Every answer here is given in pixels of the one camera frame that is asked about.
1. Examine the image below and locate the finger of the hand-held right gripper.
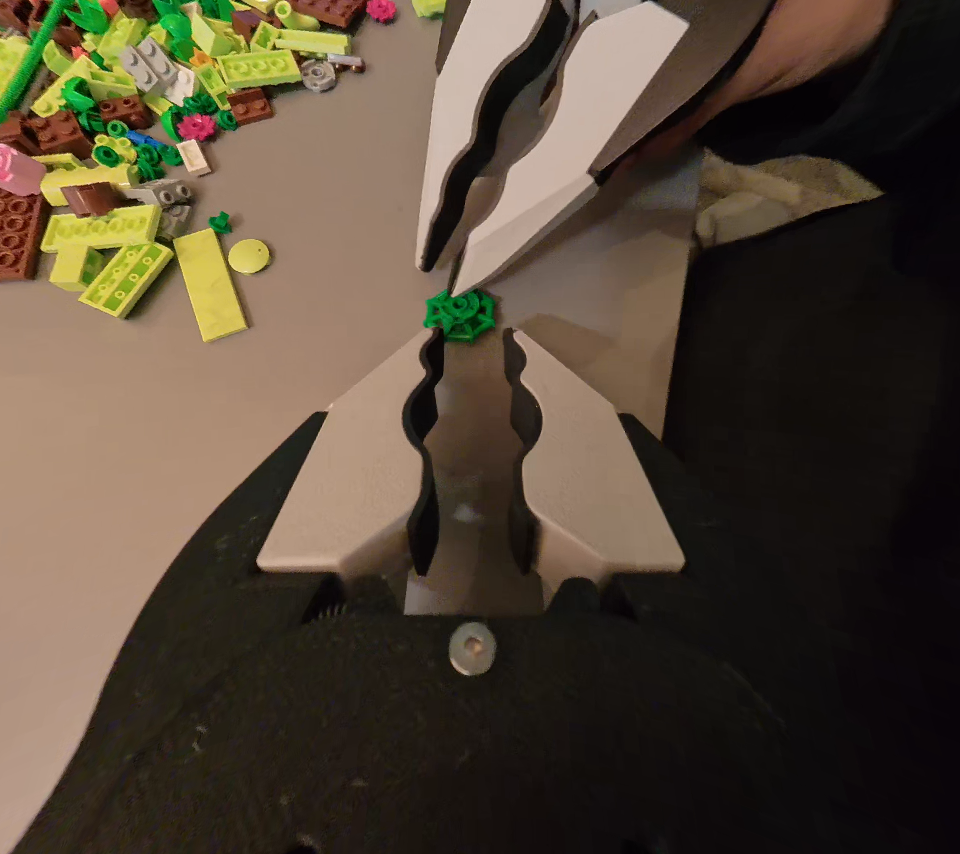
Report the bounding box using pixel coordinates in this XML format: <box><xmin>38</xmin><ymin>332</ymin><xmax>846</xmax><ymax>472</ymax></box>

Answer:
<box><xmin>414</xmin><ymin>0</ymin><xmax>575</xmax><ymax>273</ymax></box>
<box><xmin>450</xmin><ymin>0</ymin><xmax>691</xmax><ymax>303</ymax></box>

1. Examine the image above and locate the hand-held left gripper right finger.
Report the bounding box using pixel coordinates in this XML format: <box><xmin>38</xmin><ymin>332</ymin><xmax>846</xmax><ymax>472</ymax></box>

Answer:
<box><xmin>502</xmin><ymin>327</ymin><xmax>687</xmax><ymax>577</ymax></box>

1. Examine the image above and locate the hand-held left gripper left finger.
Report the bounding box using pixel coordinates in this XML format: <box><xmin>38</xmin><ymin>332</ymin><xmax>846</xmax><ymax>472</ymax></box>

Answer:
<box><xmin>256</xmin><ymin>327</ymin><xmax>445</xmax><ymax>579</ymax></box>

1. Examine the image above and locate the black green round toy piece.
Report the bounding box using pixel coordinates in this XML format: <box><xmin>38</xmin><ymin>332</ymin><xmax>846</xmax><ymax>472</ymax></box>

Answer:
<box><xmin>423</xmin><ymin>290</ymin><xmax>498</xmax><ymax>345</ymax></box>

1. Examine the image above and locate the pile of colourful toy bricks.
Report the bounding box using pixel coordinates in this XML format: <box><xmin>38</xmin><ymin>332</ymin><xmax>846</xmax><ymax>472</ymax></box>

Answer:
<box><xmin>0</xmin><ymin>0</ymin><xmax>451</xmax><ymax>345</ymax></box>

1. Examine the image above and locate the person's right forearm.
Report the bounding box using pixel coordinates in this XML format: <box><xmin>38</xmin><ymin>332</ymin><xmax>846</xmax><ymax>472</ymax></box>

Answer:
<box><xmin>697</xmin><ymin>0</ymin><xmax>960</xmax><ymax>195</ymax></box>

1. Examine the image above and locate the person's right hand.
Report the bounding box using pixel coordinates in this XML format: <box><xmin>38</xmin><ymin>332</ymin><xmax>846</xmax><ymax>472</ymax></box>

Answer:
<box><xmin>723</xmin><ymin>0</ymin><xmax>901</xmax><ymax>101</ymax></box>

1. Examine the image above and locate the person's black jacket torso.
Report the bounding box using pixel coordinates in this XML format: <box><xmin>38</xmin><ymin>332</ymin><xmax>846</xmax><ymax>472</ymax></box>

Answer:
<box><xmin>660</xmin><ymin>186</ymin><xmax>960</xmax><ymax>854</ymax></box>

